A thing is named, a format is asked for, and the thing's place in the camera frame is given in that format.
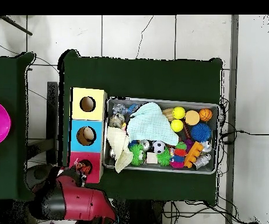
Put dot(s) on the mint green cloth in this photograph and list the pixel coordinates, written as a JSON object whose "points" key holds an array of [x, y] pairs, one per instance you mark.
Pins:
{"points": [[150, 126]]}

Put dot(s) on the cream yellow cloth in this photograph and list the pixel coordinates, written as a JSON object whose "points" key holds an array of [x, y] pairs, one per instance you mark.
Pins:
{"points": [[120, 144]]}

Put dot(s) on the orange striped tiger plush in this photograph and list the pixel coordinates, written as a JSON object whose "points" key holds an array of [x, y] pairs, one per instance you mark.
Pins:
{"points": [[85, 166]]}

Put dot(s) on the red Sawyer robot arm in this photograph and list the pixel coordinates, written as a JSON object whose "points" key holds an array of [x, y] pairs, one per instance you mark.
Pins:
{"points": [[82, 203]]}

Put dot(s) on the wooden box with three holes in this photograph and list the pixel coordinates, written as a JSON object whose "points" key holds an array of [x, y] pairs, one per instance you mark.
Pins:
{"points": [[96, 144]]}

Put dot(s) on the shallow mesh bin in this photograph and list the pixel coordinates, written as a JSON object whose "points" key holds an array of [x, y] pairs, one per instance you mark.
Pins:
{"points": [[159, 169]]}

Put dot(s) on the small soccer ball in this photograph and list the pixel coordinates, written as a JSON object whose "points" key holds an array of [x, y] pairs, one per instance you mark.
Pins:
{"points": [[159, 147]]}

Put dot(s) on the toy hamburger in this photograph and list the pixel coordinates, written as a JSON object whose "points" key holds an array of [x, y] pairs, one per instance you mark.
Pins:
{"points": [[168, 114]]}

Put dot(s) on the plain yellow ball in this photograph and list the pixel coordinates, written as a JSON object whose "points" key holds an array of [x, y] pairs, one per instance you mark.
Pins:
{"points": [[177, 125]]}

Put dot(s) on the dark green table cloth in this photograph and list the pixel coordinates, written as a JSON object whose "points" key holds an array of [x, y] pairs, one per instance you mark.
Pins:
{"points": [[3, 81], [143, 79]]}

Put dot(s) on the yellow smiley face ball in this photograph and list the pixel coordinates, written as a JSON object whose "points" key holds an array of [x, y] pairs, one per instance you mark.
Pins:
{"points": [[178, 112]]}

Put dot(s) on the orange foam disc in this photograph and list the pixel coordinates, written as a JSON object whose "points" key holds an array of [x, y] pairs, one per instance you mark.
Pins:
{"points": [[192, 117]]}

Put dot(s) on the orange toy brick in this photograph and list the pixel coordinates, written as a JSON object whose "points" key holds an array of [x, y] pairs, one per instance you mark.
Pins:
{"points": [[192, 154]]}

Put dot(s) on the blue spiky ball with eyes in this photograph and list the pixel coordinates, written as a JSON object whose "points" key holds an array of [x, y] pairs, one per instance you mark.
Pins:
{"points": [[200, 132]]}

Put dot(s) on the small orange basketball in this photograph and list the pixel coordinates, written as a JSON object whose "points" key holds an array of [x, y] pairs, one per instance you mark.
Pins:
{"points": [[205, 114]]}

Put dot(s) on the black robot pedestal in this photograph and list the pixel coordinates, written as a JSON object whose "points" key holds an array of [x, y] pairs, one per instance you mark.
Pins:
{"points": [[136, 214]]}

